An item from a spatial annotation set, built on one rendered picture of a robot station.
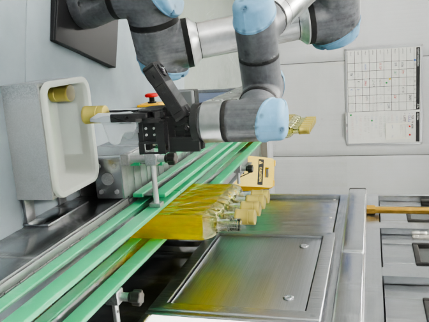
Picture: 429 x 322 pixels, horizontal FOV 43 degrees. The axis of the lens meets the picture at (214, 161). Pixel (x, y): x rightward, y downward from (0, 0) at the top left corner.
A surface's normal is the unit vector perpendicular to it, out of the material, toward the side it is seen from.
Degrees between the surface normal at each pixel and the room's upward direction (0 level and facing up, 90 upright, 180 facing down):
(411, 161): 90
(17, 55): 0
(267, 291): 90
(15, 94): 90
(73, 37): 3
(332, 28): 72
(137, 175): 0
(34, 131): 90
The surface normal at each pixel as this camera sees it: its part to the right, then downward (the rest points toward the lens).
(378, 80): -0.26, 0.22
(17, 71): 0.96, -0.01
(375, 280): -0.07, -0.98
